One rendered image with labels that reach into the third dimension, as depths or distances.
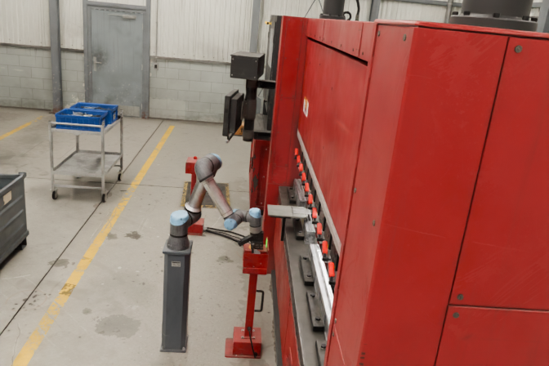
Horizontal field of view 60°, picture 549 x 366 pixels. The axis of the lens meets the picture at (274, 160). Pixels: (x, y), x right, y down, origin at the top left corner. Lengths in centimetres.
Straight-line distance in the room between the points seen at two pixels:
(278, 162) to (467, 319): 334
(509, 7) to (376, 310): 75
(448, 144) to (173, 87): 956
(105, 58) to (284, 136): 677
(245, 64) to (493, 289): 344
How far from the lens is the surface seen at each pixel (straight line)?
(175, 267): 327
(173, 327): 352
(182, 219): 315
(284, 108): 401
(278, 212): 331
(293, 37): 395
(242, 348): 357
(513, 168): 82
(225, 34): 999
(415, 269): 83
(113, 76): 1037
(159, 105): 1030
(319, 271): 271
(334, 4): 365
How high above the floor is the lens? 229
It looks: 17 degrees down
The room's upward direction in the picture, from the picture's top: 6 degrees clockwise
